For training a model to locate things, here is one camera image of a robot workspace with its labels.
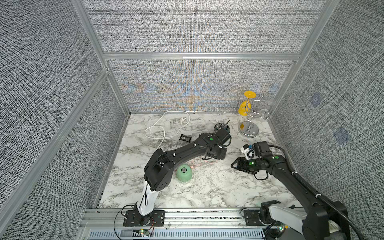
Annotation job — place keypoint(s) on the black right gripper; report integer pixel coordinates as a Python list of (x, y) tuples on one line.
[(241, 162)]

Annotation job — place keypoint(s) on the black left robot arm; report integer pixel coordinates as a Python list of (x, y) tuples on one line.
[(159, 169)]

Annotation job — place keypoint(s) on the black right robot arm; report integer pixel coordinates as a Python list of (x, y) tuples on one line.
[(323, 219)]

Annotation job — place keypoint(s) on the blue patterned ceramic bowl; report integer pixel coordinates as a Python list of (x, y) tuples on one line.
[(217, 128)]

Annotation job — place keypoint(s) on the chrome stand with yellow cups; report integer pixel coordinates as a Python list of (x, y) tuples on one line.
[(253, 108)]

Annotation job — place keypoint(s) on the black snack bar wrapper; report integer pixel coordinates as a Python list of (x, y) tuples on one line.
[(185, 138)]

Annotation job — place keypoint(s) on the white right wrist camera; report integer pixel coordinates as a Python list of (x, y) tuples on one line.
[(248, 151)]

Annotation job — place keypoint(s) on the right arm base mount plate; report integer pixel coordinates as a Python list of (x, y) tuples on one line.
[(251, 217)]

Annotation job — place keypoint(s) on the aluminium front rail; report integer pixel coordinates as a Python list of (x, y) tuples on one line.
[(180, 224)]

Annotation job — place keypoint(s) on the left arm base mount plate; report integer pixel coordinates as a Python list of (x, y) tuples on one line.
[(134, 219)]

